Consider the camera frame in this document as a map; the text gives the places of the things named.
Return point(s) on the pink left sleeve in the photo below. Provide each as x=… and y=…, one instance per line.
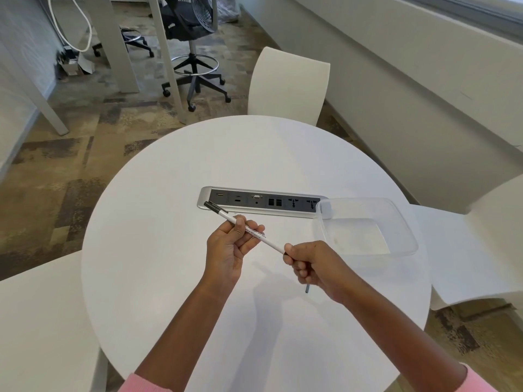
x=143, y=383

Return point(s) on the clear plastic bag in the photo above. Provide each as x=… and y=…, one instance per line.
x=228, y=8

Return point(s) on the black mesh office chair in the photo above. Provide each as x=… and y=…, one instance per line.
x=190, y=28

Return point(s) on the white pen with black cap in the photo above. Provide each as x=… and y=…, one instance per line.
x=229, y=217

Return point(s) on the person's left forearm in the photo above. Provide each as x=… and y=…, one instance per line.
x=188, y=334

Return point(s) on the person's right forearm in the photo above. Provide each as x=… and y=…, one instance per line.
x=396, y=342

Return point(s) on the person's right thumb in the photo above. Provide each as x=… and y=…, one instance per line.
x=295, y=251

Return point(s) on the pink right sleeve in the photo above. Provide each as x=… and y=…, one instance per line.
x=478, y=379

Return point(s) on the clear plastic container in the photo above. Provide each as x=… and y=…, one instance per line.
x=367, y=224

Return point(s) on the silver power socket panel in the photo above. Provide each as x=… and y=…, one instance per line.
x=261, y=200

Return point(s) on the pink sleeve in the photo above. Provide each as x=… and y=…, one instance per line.
x=143, y=383
x=478, y=379

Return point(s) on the person's left thumb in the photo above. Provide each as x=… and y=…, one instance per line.
x=252, y=238

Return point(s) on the white chair with curved back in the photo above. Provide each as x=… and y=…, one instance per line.
x=286, y=85
x=41, y=330
x=470, y=249

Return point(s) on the black office chair base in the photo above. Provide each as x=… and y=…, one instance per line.
x=130, y=42

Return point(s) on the white desk panel leg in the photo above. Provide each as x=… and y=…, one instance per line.
x=112, y=44

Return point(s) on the person's left hand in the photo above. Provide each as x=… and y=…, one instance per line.
x=222, y=255

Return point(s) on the floor power box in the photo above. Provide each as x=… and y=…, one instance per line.
x=73, y=63

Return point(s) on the person's right hand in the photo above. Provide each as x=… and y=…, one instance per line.
x=325, y=269

